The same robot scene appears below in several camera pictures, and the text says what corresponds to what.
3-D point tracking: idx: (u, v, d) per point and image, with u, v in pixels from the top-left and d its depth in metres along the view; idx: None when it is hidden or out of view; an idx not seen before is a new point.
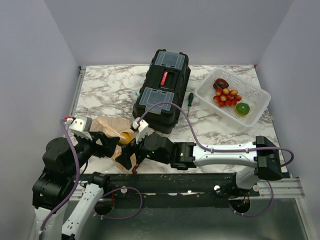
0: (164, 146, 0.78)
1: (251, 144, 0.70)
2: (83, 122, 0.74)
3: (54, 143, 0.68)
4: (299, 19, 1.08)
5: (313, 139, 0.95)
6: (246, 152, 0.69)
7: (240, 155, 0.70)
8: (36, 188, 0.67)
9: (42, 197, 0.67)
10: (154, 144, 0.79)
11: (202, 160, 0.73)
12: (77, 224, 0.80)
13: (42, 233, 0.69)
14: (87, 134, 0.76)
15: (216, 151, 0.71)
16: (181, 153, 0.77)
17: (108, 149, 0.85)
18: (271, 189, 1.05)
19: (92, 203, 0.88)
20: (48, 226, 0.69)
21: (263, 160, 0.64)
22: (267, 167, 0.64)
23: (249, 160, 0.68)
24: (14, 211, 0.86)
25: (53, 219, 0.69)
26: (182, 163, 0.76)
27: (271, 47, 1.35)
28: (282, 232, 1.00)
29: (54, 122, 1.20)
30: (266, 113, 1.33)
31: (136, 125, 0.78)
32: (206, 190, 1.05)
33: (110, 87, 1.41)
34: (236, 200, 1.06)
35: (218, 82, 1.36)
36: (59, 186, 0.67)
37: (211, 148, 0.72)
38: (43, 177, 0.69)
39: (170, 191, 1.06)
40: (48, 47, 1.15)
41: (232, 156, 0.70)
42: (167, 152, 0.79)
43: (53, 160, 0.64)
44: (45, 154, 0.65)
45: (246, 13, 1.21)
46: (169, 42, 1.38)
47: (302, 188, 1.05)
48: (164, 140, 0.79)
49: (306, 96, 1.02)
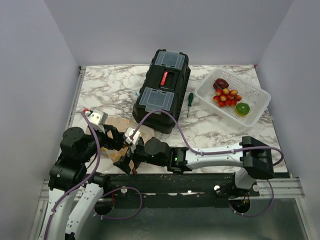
0: (164, 151, 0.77)
1: (238, 145, 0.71)
2: (100, 116, 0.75)
3: (70, 131, 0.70)
4: (299, 19, 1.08)
5: (314, 139, 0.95)
6: (232, 152, 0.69)
7: (227, 156, 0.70)
8: (53, 171, 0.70)
9: (59, 178, 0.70)
10: (154, 150, 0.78)
11: (194, 163, 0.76)
12: (77, 223, 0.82)
13: (52, 216, 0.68)
14: (102, 128, 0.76)
15: (205, 154, 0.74)
16: (175, 158, 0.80)
17: (117, 143, 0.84)
18: (272, 189, 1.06)
19: (92, 201, 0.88)
20: (59, 209, 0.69)
21: (249, 160, 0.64)
22: (253, 166, 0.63)
23: (235, 161, 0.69)
24: (14, 210, 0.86)
25: (65, 202, 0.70)
26: (177, 167, 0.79)
27: (271, 47, 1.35)
28: (282, 232, 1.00)
29: (54, 121, 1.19)
30: (266, 113, 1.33)
31: (129, 140, 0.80)
32: (207, 190, 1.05)
33: (110, 87, 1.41)
34: (236, 201, 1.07)
35: (218, 83, 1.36)
36: (74, 171, 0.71)
37: (201, 151, 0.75)
38: (59, 162, 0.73)
39: (170, 191, 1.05)
40: (47, 47, 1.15)
41: (220, 157, 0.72)
42: (165, 157, 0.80)
43: (70, 146, 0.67)
44: (62, 141, 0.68)
45: (246, 14, 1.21)
46: (169, 42, 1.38)
47: (302, 188, 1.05)
48: (163, 145, 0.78)
49: (306, 96, 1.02)
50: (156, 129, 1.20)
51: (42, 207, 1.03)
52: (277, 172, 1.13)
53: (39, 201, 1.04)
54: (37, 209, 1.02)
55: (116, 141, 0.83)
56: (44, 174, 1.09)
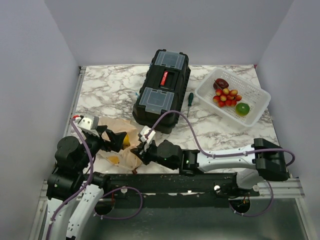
0: (177, 154, 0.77)
1: (249, 147, 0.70)
2: (91, 120, 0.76)
3: (64, 141, 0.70)
4: (299, 19, 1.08)
5: (314, 139, 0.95)
6: (245, 155, 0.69)
7: (239, 158, 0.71)
8: (51, 180, 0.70)
9: (57, 188, 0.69)
10: (168, 151, 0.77)
11: (205, 166, 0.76)
12: (78, 226, 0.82)
13: (51, 225, 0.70)
14: (95, 132, 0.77)
15: (217, 156, 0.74)
16: (187, 161, 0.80)
17: (115, 145, 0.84)
18: (271, 189, 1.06)
19: (92, 204, 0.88)
20: (57, 218, 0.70)
21: (262, 162, 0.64)
22: (266, 168, 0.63)
23: (248, 163, 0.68)
24: (14, 211, 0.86)
25: (63, 210, 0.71)
26: (188, 170, 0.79)
27: (271, 47, 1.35)
28: (282, 232, 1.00)
29: (54, 121, 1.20)
30: (266, 113, 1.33)
31: (144, 139, 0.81)
32: (206, 189, 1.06)
33: (110, 87, 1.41)
34: (236, 201, 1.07)
35: (218, 83, 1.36)
36: (72, 179, 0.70)
37: (212, 153, 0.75)
38: (56, 171, 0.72)
39: (170, 191, 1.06)
40: (47, 47, 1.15)
41: (231, 160, 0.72)
42: (177, 160, 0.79)
43: (65, 157, 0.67)
44: (57, 152, 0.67)
45: (246, 13, 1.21)
46: (169, 42, 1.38)
47: (302, 188, 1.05)
48: (176, 148, 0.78)
49: (306, 96, 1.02)
50: (156, 129, 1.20)
51: (42, 207, 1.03)
52: None
53: (39, 202, 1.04)
54: (37, 209, 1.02)
55: (113, 143, 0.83)
56: (44, 174, 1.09)
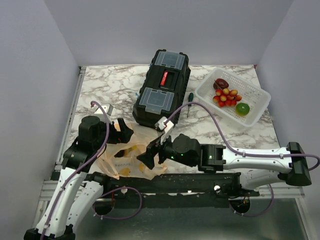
0: (195, 148, 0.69)
1: (285, 150, 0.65)
2: (106, 107, 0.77)
3: (88, 118, 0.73)
4: (299, 19, 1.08)
5: (314, 139, 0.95)
6: (281, 157, 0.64)
7: (273, 161, 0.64)
8: (68, 152, 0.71)
9: (72, 159, 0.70)
10: (183, 146, 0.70)
11: (232, 164, 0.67)
12: (76, 215, 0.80)
13: (61, 192, 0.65)
14: (110, 119, 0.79)
15: (248, 155, 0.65)
16: (209, 156, 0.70)
17: (124, 135, 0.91)
18: (271, 189, 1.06)
19: (92, 198, 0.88)
20: (68, 187, 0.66)
21: (298, 167, 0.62)
22: (303, 173, 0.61)
23: (284, 167, 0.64)
24: (15, 210, 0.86)
25: (75, 180, 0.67)
26: (209, 166, 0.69)
27: (271, 47, 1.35)
28: (283, 232, 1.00)
29: (54, 121, 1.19)
30: (266, 113, 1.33)
31: (162, 125, 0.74)
32: (206, 190, 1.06)
33: (110, 87, 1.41)
34: (236, 201, 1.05)
35: (218, 83, 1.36)
36: (87, 154, 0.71)
37: (243, 151, 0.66)
38: (74, 146, 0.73)
39: (170, 191, 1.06)
40: (47, 46, 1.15)
41: (264, 162, 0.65)
42: (195, 155, 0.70)
43: (88, 128, 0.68)
44: (80, 124, 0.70)
45: (246, 13, 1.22)
46: (169, 42, 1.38)
47: (302, 188, 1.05)
48: (194, 142, 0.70)
49: (306, 96, 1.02)
50: None
51: (42, 207, 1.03)
52: None
53: (39, 202, 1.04)
54: (37, 209, 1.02)
55: (123, 132, 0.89)
56: (43, 174, 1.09)
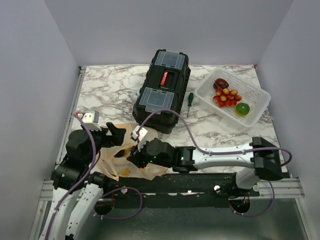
0: (165, 151, 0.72)
1: (248, 145, 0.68)
2: (92, 114, 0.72)
3: (75, 133, 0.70)
4: (299, 19, 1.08)
5: (314, 139, 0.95)
6: (243, 153, 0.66)
7: (237, 156, 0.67)
8: (58, 170, 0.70)
9: (63, 178, 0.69)
10: (156, 150, 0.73)
11: (201, 163, 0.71)
12: (76, 224, 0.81)
13: (54, 214, 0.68)
14: (97, 126, 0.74)
15: (214, 154, 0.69)
16: (181, 158, 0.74)
17: (117, 138, 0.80)
18: (272, 189, 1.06)
19: (92, 202, 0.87)
20: (62, 208, 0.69)
21: (260, 161, 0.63)
22: (264, 167, 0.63)
23: (246, 162, 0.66)
24: (15, 210, 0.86)
25: (67, 200, 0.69)
26: (184, 167, 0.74)
27: (271, 47, 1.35)
28: (282, 232, 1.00)
29: (54, 121, 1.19)
30: (266, 113, 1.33)
31: (135, 135, 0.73)
32: (206, 190, 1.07)
33: (110, 87, 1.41)
34: (236, 200, 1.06)
35: (218, 83, 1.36)
36: (79, 171, 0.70)
37: (209, 151, 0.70)
38: (64, 162, 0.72)
39: (170, 191, 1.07)
40: (47, 46, 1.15)
41: (228, 158, 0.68)
42: (169, 157, 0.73)
43: (76, 147, 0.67)
44: (68, 142, 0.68)
45: (246, 14, 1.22)
46: (169, 42, 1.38)
47: (302, 188, 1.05)
48: (165, 145, 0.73)
49: (306, 96, 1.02)
50: (156, 129, 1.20)
51: (42, 207, 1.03)
52: None
53: (39, 202, 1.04)
54: (37, 209, 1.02)
55: (114, 136, 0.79)
56: (44, 174, 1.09)
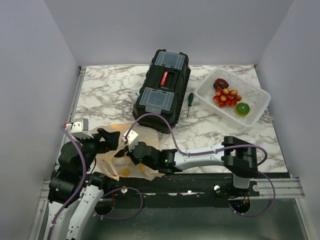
0: (149, 154, 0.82)
1: (220, 145, 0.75)
2: (81, 123, 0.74)
3: (68, 146, 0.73)
4: (299, 18, 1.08)
5: (314, 139, 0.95)
6: (215, 152, 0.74)
7: (210, 156, 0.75)
8: (53, 184, 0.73)
9: (58, 192, 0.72)
10: (141, 153, 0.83)
11: (182, 164, 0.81)
12: (78, 228, 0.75)
13: (52, 228, 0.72)
14: (88, 133, 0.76)
15: (191, 155, 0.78)
16: (166, 160, 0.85)
17: (111, 143, 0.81)
18: (272, 189, 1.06)
19: (93, 204, 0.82)
20: (58, 221, 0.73)
21: (230, 159, 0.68)
22: (234, 164, 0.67)
23: (217, 160, 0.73)
24: (15, 210, 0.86)
25: (63, 214, 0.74)
26: (168, 169, 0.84)
27: (271, 47, 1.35)
28: (283, 232, 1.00)
29: (54, 121, 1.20)
30: (266, 113, 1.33)
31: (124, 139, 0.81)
32: (206, 190, 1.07)
33: (110, 87, 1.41)
34: (236, 201, 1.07)
35: (218, 83, 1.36)
36: (73, 184, 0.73)
37: (188, 152, 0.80)
38: (58, 175, 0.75)
39: (170, 191, 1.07)
40: (47, 46, 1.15)
41: (203, 158, 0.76)
42: (154, 160, 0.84)
43: (68, 162, 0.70)
44: (60, 156, 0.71)
45: (246, 14, 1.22)
46: (169, 42, 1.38)
47: (302, 188, 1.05)
48: (150, 149, 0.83)
49: (306, 96, 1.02)
50: (156, 129, 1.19)
51: (42, 207, 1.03)
52: (277, 172, 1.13)
53: (39, 202, 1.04)
54: (37, 209, 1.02)
55: (108, 141, 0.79)
56: (44, 174, 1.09)
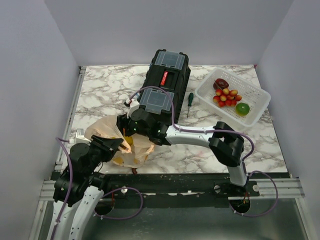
0: (145, 119, 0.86)
1: (211, 127, 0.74)
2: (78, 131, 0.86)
3: (77, 146, 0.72)
4: (299, 18, 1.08)
5: (313, 138, 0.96)
6: (204, 133, 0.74)
7: (199, 135, 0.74)
8: (57, 183, 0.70)
9: (62, 192, 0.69)
10: (138, 117, 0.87)
11: (172, 137, 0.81)
12: (78, 229, 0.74)
13: (56, 227, 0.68)
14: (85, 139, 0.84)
15: (183, 130, 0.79)
16: (158, 130, 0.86)
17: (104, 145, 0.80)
18: (276, 189, 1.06)
19: (92, 206, 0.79)
20: (62, 220, 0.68)
21: (216, 141, 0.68)
22: (218, 147, 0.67)
23: (205, 140, 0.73)
24: (14, 210, 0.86)
25: (68, 213, 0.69)
26: (158, 138, 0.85)
27: (271, 48, 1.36)
28: (282, 232, 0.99)
29: (54, 121, 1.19)
30: (266, 113, 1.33)
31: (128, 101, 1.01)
32: (206, 190, 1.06)
33: (110, 87, 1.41)
34: (236, 200, 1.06)
35: (218, 82, 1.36)
36: (77, 184, 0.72)
37: (180, 127, 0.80)
38: (64, 175, 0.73)
39: (170, 191, 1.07)
40: (46, 45, 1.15)
41: (192, 136, 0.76)
42: (147, 126, 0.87)
43: (76, 160, 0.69)
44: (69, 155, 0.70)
45: (246, 13, 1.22)
46: (169, 42, 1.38)
47: (302, 188, 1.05)
48: (147, 114, 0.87)
49: (306, 95, 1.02)
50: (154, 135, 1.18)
51: (42, 207, 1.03)
52: (276, 172, 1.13)
53: (39, 201, 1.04)
54: (37, 209, 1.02)
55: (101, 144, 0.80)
56: (43, 174, 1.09)
